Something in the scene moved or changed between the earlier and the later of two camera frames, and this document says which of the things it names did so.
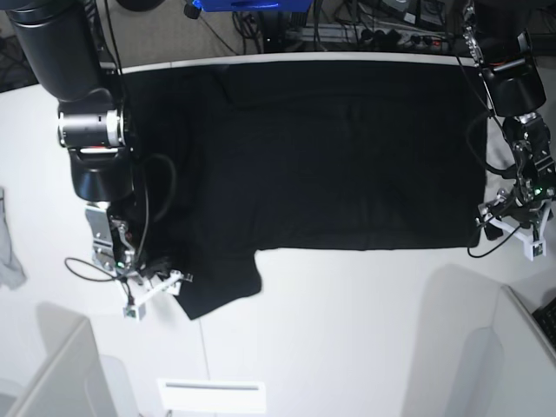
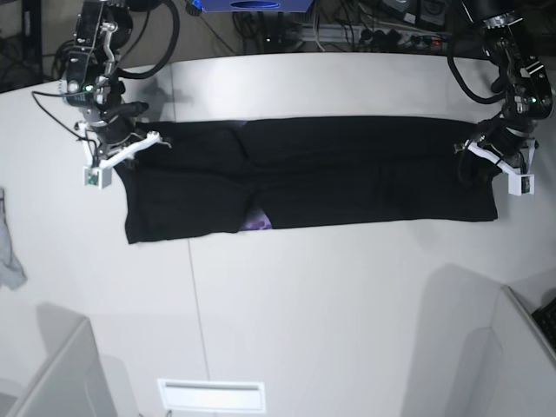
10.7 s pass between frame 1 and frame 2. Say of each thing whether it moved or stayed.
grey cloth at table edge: stayed
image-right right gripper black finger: moved
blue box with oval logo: stayed
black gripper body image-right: moved
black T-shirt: moved
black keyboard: stayed
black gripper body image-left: moved
